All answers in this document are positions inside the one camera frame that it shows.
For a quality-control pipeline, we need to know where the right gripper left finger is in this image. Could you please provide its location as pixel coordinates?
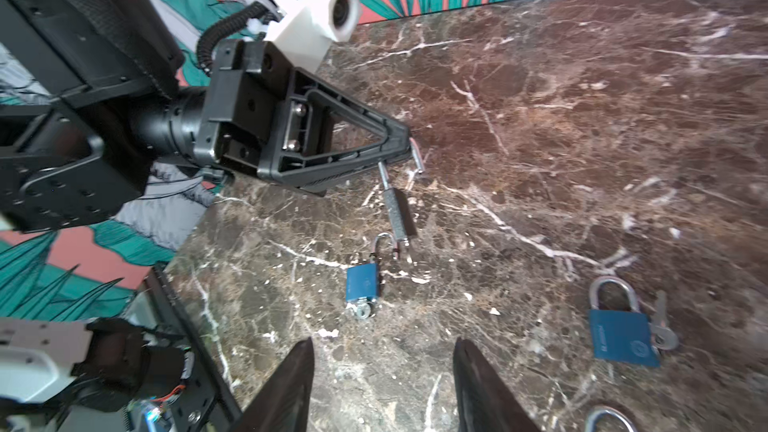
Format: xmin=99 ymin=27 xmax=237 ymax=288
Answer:
xmin=230 ymin=338 xmax=315 ymax=432

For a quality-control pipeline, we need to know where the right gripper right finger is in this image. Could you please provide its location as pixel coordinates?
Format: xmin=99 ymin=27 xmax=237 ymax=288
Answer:
xmin=453 ymin=337 xmax=539 ymax=432

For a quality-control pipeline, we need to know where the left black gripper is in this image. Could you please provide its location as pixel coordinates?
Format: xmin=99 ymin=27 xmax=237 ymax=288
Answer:
xmin=128 ymin=39 xmax=411 ymax=195

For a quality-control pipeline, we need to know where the blue padlock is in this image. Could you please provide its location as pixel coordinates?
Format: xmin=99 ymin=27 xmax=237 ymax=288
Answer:
xmin=583 ymin=406 xmax=638 ymax=432
xmin=345 ymin=232 xmax=400 ymax=320
xmin=588 ymin=276 xmax=680 ymax=367

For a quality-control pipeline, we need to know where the blue padlock front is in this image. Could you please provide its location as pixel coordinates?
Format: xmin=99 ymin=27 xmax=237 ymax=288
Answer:
xmin=588 ymin=276 xmax=680 ymax=367

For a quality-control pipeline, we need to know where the black padlock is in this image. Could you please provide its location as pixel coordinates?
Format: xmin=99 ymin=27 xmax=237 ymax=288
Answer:
xmin=378 ymin=161 xmax=417 ymax=261

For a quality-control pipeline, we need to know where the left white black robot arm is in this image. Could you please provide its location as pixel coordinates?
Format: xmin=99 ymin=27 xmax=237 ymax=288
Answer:
xmin=1 ymin=0 xmax=417 ymax=414

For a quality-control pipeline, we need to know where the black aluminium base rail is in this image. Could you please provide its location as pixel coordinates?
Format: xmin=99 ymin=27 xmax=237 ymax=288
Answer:
xmin=122 ymin=262 xmax=241 ymax=431

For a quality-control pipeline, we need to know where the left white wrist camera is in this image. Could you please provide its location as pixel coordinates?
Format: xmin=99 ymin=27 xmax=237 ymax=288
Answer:
xmin=265 ymin=0 xmax=362 ymax=73

